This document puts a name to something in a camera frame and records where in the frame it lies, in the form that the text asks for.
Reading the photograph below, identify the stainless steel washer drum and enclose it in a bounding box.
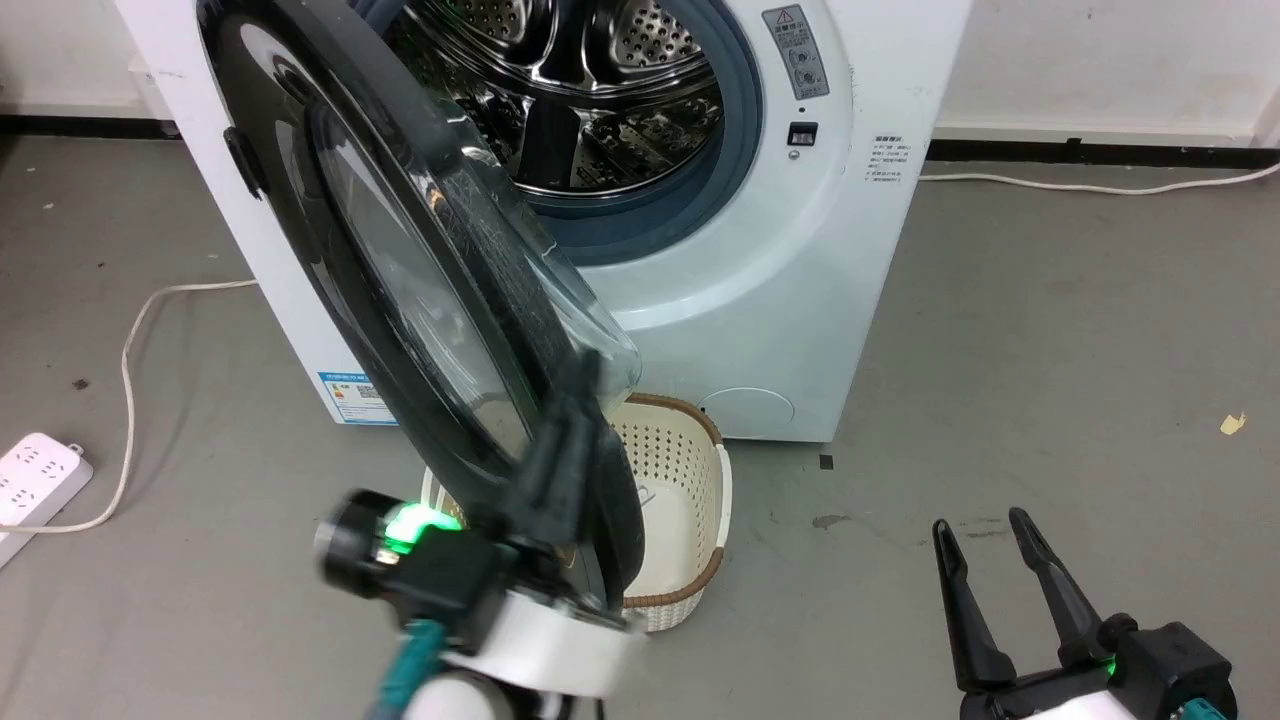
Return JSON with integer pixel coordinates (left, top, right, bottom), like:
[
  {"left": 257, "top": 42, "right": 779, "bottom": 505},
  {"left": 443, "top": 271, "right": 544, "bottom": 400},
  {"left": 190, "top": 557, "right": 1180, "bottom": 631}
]
[{"left": 380, "top": 0, "right": 725, "bottom": 199}]

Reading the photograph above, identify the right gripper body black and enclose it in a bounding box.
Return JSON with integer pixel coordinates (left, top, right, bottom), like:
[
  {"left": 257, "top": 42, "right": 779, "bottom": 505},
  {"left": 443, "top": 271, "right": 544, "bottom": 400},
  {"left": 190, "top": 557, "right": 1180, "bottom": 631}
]
[{"left": 958, "top": 612, "right": 1237, "bottom": 720}]

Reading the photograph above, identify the black round glass washer door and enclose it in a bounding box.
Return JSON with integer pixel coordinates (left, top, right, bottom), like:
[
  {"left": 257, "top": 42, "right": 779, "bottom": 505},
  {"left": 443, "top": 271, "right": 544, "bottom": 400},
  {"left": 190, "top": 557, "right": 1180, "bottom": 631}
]
[{"left": 196, "top": 0, "right": 646, "bottom": 613}]

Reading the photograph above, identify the white power strip cable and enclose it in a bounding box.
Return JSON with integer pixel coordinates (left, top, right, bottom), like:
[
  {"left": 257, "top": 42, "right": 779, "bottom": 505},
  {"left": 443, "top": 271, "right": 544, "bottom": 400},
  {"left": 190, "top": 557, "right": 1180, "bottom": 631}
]
[{"left": 22, "top": 279, "right": 260, "bottom": 534}]

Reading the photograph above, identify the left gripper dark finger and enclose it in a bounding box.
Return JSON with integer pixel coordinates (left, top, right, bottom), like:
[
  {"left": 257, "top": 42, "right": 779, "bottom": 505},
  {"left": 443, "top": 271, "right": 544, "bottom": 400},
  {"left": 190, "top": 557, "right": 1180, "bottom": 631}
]
[
  {"left": 503, "top": 395, "right": 581, "bottom": 561},
  {"left": 572, "top": 355, "right": 613, "bottom": 611}
]

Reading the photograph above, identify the grey rubber door gasket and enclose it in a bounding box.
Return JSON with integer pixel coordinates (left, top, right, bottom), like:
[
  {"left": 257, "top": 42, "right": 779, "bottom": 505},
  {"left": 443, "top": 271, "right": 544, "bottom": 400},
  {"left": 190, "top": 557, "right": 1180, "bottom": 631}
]
[{"left": 357, "top": 0, "right": 765, "bottom": 267}]

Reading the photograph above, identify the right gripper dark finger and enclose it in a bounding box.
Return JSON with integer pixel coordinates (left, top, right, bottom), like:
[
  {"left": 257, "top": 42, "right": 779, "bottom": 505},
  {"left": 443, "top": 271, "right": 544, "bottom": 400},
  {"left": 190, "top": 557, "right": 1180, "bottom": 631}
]
[
  {"left": 1007, "top": 507, "right": 1113, "bottom": 669},
  {"left": 932, "top": 519, "right": 1018, "bottom": 693}
]

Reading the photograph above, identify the white cable along wall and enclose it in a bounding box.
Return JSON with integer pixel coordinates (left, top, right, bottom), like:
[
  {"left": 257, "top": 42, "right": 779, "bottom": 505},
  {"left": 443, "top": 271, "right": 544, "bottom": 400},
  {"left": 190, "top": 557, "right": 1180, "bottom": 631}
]
[{"left": 918, "top": 162, "right": 1280, "bottom": 196}]

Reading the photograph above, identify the white front-load washing machine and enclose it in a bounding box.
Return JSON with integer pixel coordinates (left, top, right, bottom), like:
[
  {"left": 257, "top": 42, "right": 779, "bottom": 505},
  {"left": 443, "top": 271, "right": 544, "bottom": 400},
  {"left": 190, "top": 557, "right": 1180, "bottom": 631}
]
[{"left": 113, "top": 0, "right": 973, "bottom": 444}]

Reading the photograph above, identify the cream laundry basket brown rim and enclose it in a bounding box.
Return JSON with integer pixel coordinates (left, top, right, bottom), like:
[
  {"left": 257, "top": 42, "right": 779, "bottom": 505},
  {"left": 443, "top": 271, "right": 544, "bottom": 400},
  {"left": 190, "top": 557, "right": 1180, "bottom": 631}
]
[{"left": 421, "top": 392, "right": 733, "bottom": 634}]

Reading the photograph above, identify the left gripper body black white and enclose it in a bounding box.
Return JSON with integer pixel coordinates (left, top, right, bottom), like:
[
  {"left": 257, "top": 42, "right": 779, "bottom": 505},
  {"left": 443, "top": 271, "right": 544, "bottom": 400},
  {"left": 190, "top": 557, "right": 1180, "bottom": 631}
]
[{"left": 315, "top": 488, "right": 646, "bottom": 701}]

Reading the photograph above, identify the teal left arm cable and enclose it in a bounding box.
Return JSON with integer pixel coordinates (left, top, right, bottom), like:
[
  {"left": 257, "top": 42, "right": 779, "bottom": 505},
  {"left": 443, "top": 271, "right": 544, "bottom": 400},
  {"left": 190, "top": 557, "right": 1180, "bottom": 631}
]
[{"left": 378, "top": 618, "right": 446, "bottom": 720}]

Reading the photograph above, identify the grey warning sticker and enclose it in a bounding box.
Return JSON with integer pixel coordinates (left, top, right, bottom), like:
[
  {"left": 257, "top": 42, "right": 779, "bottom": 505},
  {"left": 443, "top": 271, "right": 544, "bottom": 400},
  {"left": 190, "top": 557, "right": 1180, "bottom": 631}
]
[{"left": 762, "top": 4, "right": 831, "bottom": 101}]

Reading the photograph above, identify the blue energy label sticker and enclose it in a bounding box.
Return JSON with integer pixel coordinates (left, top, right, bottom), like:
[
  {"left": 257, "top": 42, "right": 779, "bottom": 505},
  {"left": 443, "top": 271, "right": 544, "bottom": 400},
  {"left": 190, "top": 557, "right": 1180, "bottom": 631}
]
[{"left": 317, "top": 371, "right": 399, "bottom": 427}]

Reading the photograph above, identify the white power strip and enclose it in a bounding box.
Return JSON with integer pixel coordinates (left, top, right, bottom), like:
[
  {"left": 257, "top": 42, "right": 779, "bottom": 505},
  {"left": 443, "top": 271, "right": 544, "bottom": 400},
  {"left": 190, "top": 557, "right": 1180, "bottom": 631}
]
[{"left": 0, "top": 432, "right": 95, "bottom": 569}]

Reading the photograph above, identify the round white filter cover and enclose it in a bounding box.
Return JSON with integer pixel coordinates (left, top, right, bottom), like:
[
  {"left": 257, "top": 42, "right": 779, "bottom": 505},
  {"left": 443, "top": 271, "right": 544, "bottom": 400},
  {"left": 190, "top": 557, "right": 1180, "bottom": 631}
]
[{"left": 697, "top": 387, "right": 797, "bottom": 438}]

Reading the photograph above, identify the black printed text label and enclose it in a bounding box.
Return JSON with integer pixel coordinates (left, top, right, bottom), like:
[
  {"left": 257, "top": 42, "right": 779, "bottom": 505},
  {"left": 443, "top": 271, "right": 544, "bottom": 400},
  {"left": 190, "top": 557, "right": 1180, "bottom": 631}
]
[{"left": 865, "top": 133, "right": 909, "bottom": 189}]

